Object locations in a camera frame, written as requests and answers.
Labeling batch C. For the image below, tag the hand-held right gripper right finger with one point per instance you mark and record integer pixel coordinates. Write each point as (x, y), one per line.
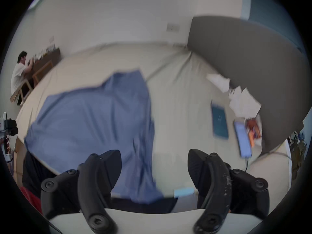
(214, 179)

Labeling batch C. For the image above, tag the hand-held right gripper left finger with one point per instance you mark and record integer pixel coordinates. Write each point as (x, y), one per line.
(93, 179)

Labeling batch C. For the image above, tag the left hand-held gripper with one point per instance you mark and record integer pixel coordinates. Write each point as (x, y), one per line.
(10, 127)

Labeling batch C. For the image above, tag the blue shirt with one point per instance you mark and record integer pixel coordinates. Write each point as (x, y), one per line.
(92, 121)

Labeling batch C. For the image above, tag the person's left hand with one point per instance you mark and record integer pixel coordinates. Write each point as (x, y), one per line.
(7, 144)

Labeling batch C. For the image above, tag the light blue card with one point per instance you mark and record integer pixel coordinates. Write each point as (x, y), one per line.
(184, 192)

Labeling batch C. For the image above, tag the wooden chair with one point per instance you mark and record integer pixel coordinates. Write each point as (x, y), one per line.
(23, 91)

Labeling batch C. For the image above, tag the smartphone with lit screen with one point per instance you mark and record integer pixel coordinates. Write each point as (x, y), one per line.
(242, 139)

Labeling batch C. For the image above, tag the teal notebook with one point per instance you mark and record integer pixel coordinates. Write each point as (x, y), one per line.
(220, 121)

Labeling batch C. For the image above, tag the orange snack bag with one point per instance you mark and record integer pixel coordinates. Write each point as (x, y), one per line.
(253, 130)

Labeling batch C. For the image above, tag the dark wooden cabinet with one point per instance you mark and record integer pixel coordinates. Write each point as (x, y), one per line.
(47, 56)

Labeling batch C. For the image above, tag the white paper sheet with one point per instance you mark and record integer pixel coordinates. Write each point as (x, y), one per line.
(219, 80)
(245, 101)

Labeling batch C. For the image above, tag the bed with beige sheet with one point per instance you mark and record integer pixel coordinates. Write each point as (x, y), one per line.
(180, 86)

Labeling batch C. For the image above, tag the grey padded headboard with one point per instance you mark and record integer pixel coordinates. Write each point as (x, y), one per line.
(258, 62)

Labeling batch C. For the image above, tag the light wooden frame table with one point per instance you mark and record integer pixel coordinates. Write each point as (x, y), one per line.
(42, 71)

